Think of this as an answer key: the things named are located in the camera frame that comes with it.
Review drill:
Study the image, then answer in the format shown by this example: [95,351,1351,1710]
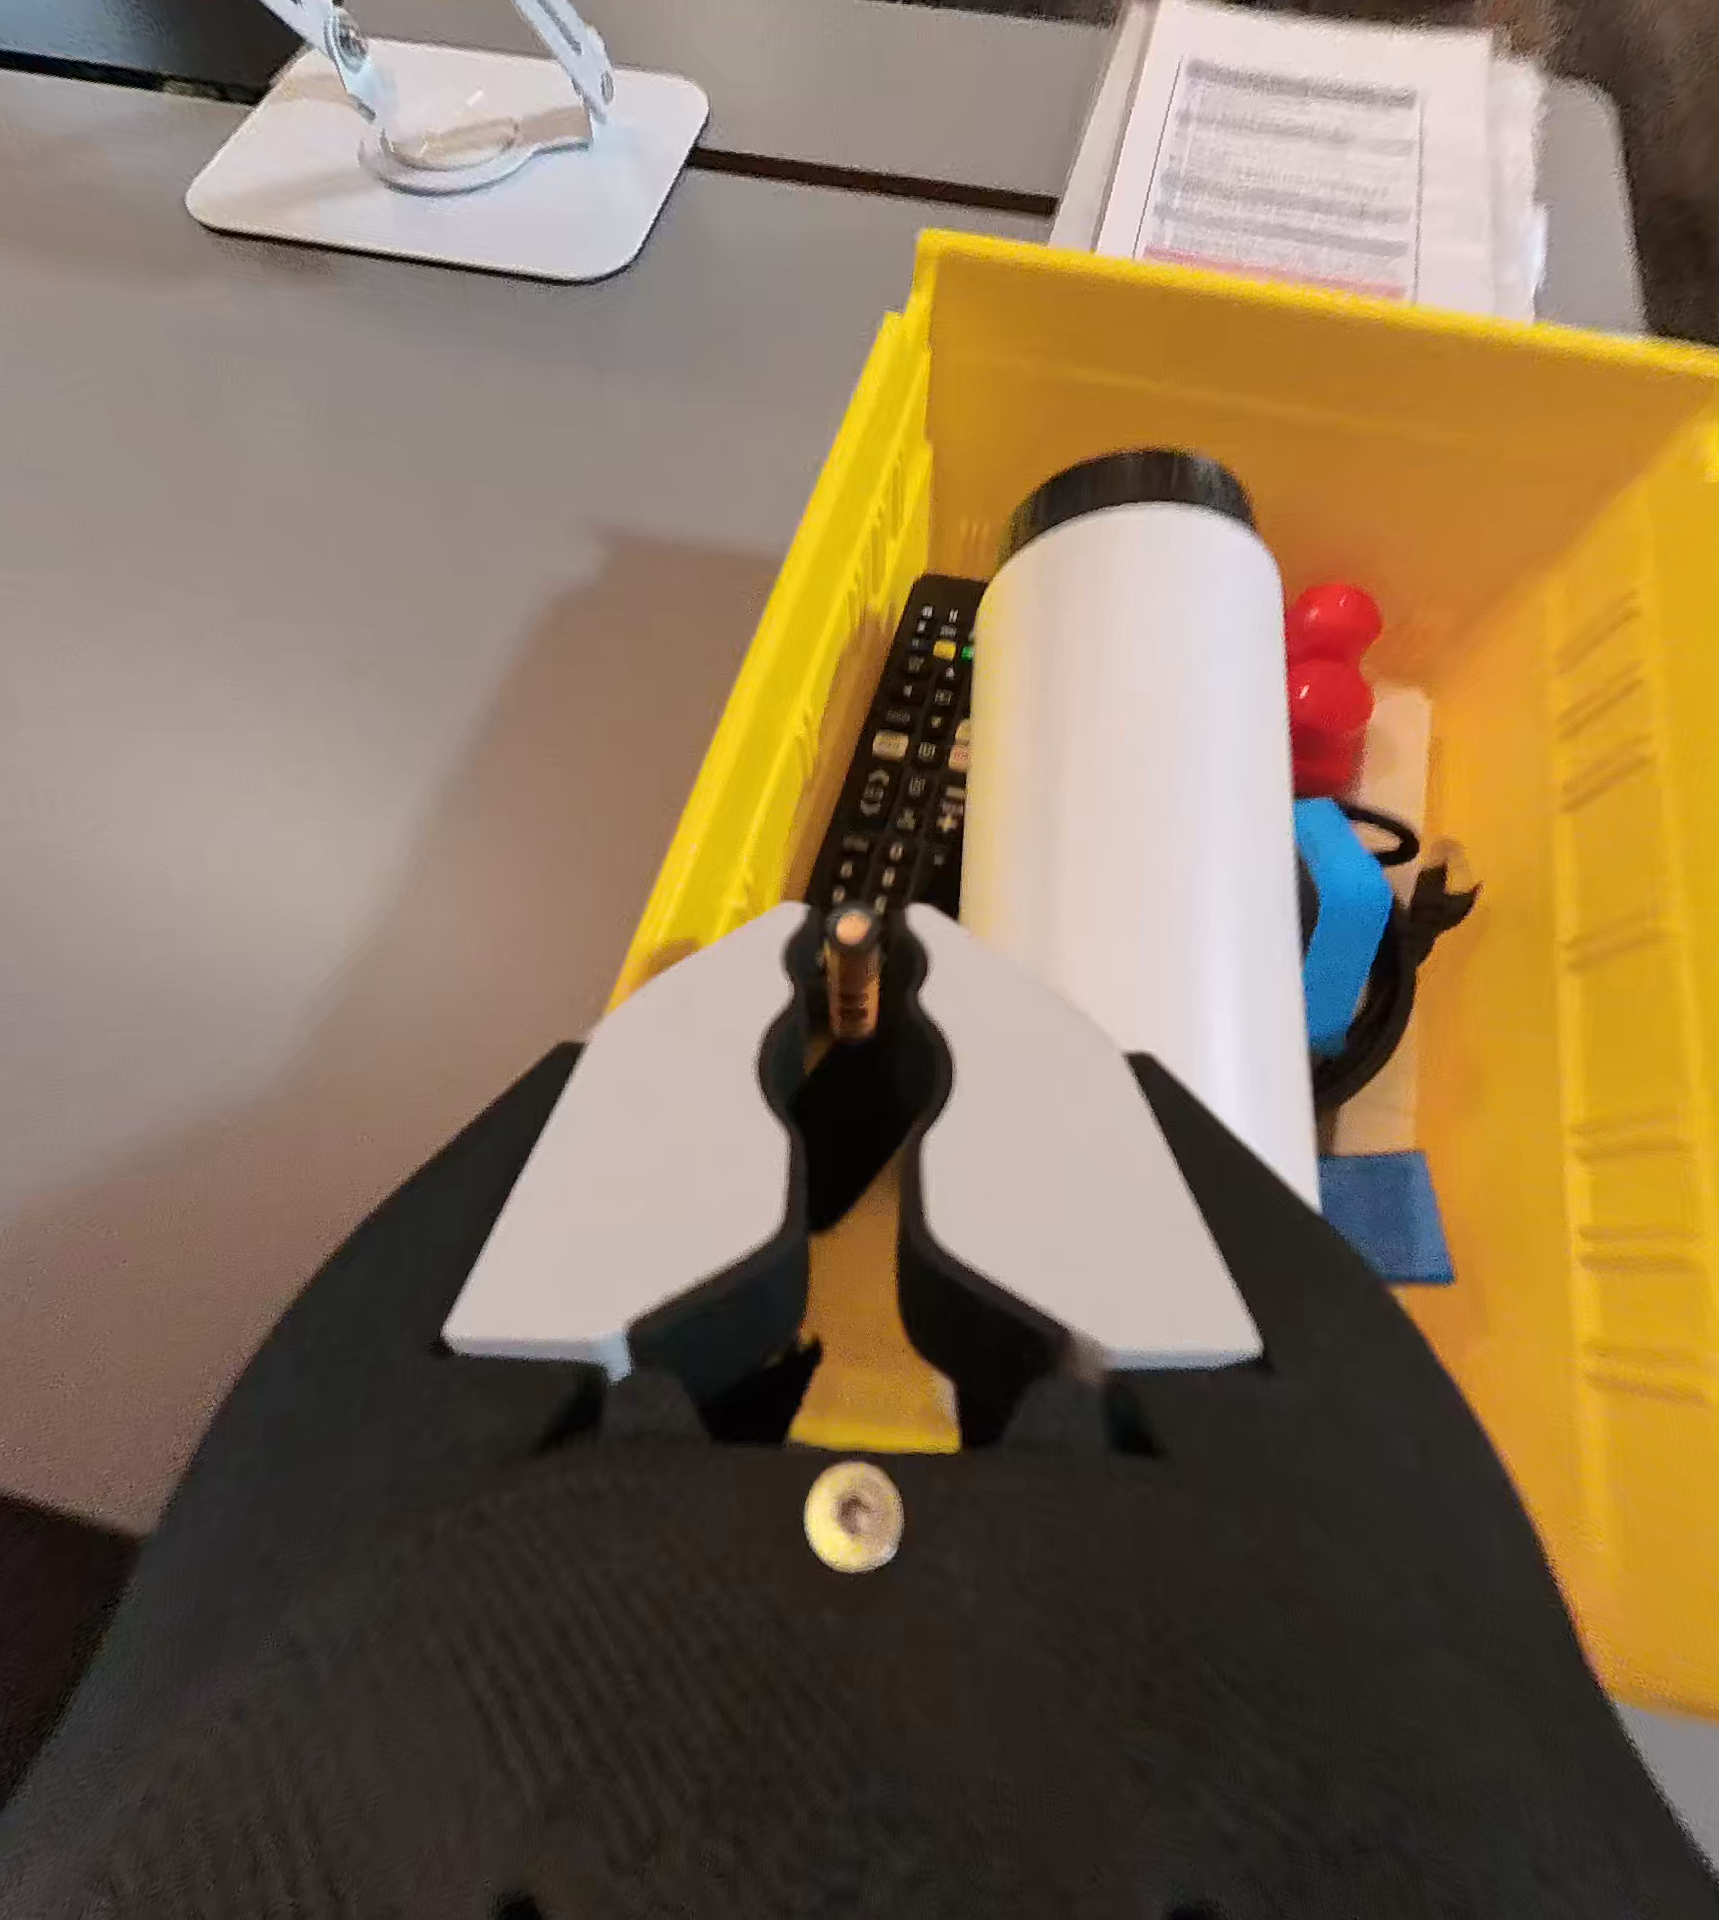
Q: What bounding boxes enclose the small brass cylinder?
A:
[822,904,888,1043]

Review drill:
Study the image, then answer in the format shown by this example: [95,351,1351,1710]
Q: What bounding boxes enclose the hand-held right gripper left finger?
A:
[443,901,824,1424]

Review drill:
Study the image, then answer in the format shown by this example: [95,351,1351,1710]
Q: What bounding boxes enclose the yellow plastic bin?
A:
[604,227,1719,1742]

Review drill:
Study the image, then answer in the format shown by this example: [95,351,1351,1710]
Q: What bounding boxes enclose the blue foam block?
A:
[1294,793,1399,1058]

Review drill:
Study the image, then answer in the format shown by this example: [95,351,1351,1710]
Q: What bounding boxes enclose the black cable with plug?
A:
[1310,803,1484,1115]

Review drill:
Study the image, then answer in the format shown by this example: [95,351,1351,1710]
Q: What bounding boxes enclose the stack of printed papers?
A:
[1052,0,1551,323]

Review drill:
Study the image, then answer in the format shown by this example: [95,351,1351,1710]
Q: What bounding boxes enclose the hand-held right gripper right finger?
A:
[892,901,1269,1427]

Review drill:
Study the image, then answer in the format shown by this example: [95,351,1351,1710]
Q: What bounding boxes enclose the white stand base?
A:
[185,0,710,284]

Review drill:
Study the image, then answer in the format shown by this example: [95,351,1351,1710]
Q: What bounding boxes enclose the black remote control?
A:
[793,572,990,1232]

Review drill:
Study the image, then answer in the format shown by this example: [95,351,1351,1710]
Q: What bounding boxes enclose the red plastic pin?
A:
[1281,581,1386,796]

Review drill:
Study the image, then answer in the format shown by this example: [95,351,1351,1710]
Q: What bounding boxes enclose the blue cloth strip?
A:
[1316,1152,1455,1287]

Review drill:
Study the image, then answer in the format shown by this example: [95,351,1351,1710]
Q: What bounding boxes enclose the white bottle with black cap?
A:
[957,450,1327,1217]

